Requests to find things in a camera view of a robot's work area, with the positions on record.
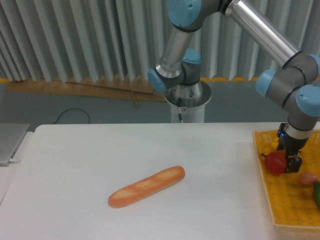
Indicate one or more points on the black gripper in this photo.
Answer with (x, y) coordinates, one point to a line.
(291, 146)

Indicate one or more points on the red toy bell pepper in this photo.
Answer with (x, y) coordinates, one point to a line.
(274, 162)

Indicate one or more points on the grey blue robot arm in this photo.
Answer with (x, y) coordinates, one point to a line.
(293, 88)

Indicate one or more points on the yellow toy bell pepper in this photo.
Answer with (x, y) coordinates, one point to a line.
(275, 144)

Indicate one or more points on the green toy pepper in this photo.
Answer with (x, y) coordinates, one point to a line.
(316, 193)

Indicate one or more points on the brown toy egg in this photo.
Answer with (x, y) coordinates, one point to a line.
(308, 178)

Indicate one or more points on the yellow woven basket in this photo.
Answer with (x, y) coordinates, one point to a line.
(291, 204)

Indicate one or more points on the brown cardboard sheet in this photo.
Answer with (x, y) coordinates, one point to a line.
(136, 90)

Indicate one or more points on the toy baguette bread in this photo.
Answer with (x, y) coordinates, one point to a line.
(146, 187)

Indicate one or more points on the silver laptop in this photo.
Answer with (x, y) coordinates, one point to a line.
(11, 136)

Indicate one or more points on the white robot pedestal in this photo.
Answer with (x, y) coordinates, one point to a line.
(190, 107)

